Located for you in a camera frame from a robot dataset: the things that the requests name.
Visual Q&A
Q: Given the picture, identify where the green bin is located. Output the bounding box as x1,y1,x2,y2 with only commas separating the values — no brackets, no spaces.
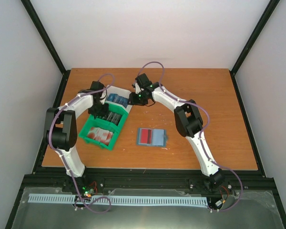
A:
79,115,123,150
95,104,129,132

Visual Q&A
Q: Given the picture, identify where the white bin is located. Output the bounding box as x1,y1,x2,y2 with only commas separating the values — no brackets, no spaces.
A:
105,86,132,113

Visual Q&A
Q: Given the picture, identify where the teal card holder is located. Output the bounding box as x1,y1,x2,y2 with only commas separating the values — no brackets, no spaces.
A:
136,128,168,147

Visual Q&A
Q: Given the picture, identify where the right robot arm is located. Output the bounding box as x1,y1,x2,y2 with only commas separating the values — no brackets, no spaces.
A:
128,82,224,191

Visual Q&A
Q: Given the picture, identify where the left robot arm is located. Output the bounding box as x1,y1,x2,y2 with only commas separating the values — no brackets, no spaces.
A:
43,89,108,192

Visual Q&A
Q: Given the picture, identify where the black card stack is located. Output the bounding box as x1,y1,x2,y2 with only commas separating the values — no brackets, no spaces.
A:
102,112,122,125

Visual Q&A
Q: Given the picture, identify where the blue card stack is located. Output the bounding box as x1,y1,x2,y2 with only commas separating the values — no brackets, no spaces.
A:
107,93,128,108

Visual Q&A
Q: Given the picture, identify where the red white card stack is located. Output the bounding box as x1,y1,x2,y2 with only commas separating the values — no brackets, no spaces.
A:
87,127,113,146

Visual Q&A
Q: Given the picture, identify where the small electronics board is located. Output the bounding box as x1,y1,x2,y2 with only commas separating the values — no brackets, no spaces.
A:
82,186,98,198

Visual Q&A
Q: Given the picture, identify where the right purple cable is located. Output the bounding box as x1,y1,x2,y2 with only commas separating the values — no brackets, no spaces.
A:
138,61,243,213

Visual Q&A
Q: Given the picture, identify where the black frame post left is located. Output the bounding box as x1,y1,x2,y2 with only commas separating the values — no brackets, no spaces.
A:
20,0,71,75

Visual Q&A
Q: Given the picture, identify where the black frame post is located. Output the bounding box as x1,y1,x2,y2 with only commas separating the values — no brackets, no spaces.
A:
20,0,71,75
230,0,281,74

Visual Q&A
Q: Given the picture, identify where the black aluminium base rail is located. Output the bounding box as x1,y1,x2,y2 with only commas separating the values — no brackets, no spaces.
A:
6,166,286,229

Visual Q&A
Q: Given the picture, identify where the light blue cable duct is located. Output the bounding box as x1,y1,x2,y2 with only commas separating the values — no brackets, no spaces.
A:
27,194,208,208

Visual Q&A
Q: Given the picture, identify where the metal base plate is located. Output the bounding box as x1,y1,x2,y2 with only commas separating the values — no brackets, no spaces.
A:
11,187,285,229

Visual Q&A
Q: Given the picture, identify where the black frame post right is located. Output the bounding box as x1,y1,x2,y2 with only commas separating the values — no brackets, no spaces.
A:
230,0,281,74

